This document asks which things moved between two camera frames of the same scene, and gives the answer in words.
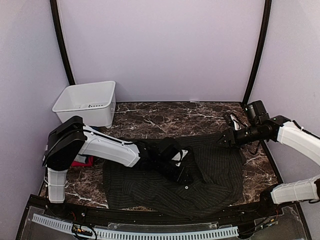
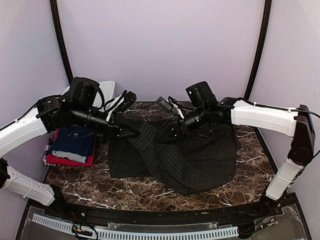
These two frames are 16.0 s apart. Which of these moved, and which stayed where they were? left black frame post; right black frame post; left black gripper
Moved: left black gripper
Stayed: left black frame post; right black frame post
